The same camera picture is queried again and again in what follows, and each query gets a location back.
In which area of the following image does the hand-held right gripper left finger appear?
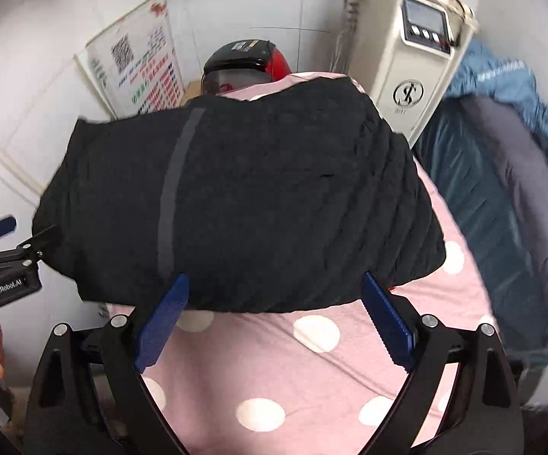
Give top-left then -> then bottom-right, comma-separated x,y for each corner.
24,272 -> 192,455

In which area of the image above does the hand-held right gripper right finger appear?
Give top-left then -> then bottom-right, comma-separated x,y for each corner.
359,270 -> 526,455

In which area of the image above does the black quilted jacket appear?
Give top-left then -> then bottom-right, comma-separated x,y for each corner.
32,76 -> 448,316

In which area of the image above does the pink polka-dot bed sheet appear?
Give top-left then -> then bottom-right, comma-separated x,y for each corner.
98,71 -> 499,447

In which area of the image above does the teal and grey down jacket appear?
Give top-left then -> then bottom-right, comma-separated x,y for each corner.
414,38 -> 548,371

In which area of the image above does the white electric heater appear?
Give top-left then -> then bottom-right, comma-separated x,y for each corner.
331,0 -> 481,150

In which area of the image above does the red and black helmet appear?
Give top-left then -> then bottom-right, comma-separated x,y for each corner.
200,38 -> 294,99

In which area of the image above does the white wall pipe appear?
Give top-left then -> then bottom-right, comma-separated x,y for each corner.
0,113 -> 44,202

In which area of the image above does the wall poster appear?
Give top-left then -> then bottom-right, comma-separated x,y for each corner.
75,0 -> 188,122

